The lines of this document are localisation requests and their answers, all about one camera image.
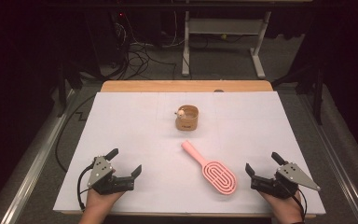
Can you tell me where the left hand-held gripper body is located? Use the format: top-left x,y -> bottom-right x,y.
87,155 -> 136,196

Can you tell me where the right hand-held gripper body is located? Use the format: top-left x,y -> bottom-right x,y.
250,161 -> 322,200

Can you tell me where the pink hairbrush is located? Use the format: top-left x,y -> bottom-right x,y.
181,140 -> 239,196

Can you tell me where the person's left hand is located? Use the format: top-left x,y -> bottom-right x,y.
85,189 -> 126,216

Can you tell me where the person's right hand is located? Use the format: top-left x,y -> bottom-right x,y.
258,191 -> 304,223

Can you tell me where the white table sheet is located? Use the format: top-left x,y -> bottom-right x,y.
52,91 -> 327,216

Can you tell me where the round wooden cup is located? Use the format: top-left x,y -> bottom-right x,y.
174,105 -> 200,132

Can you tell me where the black metal stand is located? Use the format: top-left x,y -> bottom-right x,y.
56,61 -> 84,119
271,61 -> 326,126

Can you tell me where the wooden table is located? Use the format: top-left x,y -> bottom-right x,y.
60,79 -> 318,219

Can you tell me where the dark computer tower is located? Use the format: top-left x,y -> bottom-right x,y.
86,8 -> 132,70

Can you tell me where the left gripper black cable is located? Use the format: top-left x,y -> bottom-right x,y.
76,164 -> 95,213

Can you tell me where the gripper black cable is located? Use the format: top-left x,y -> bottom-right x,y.
287,183 -> 309,219
76,164 -> 95,213

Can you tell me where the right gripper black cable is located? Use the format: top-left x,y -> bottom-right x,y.
287,183 -> 309,219

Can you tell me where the aluminium floor rail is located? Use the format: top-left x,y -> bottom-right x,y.
297,92 -> 358,224
0,89 -> 76,224

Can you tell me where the black floor cable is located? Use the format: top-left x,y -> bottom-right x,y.
54,94 -> 97,174

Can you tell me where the tangle of floor cables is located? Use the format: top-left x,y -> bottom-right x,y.
111,11 -> 188,82

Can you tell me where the white metal desk frame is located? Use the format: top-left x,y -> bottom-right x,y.
181,10 -> 273,79

